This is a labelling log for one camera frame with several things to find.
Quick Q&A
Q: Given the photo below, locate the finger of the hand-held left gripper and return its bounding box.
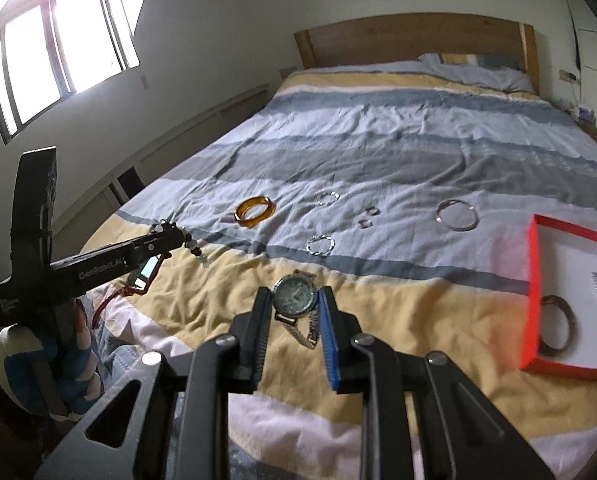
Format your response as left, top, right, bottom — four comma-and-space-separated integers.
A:
128, 220, 190, 262

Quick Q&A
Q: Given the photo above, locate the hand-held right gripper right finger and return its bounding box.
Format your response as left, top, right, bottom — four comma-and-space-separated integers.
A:
319, 286, 557, 480

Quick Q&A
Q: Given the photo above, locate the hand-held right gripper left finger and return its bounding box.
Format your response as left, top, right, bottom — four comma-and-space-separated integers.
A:
36, 287, 274, 480

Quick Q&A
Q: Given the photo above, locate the silver wrist watch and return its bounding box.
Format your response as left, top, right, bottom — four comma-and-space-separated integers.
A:
270, 270, 329, 350

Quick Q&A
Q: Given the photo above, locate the amber bangle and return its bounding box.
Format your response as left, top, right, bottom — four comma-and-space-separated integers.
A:
234, 198, 277, 229

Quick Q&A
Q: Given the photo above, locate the twisted silver bangle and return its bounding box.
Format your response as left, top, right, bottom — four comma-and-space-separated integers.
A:
306, 234, 337, 256

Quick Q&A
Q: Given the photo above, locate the plain silver bangle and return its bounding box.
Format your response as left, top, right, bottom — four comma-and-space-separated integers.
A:
436, 199, 479, 232

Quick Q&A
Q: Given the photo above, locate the red jewelry box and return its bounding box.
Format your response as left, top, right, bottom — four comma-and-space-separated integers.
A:
519, 214, 597, 383

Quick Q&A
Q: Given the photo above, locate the window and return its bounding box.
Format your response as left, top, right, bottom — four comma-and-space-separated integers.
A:
0, 0, 142, 146

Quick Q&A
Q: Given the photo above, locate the blue white plush toy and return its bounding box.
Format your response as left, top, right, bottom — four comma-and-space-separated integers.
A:
0, 305, 102, 418

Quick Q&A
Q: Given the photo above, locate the striped duvet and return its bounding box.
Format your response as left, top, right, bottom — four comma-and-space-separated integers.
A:
53, 60, 597, 480

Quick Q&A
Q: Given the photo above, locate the dark brown bangle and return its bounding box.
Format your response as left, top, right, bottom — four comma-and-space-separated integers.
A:
539, 295, 574, 358

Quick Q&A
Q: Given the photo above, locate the striped pillow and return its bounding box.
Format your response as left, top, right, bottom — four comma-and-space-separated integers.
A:
419, 52, 534, 95

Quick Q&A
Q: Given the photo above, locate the wooden headboard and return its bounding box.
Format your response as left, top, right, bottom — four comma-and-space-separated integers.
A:
293, 13, 537, 93

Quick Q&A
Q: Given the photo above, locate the wooden nightstand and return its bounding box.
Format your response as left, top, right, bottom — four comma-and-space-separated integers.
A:
553, 100, 597, 147

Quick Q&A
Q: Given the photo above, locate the red lanyard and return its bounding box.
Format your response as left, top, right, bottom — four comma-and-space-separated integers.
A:
91, 282, 134, 328

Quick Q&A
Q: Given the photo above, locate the white low wall cabinet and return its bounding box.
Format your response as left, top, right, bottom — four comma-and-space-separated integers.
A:
53, 84, 269, 231

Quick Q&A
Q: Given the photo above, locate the black cable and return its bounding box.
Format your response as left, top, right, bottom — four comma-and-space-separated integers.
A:
559, 0, 582, 106

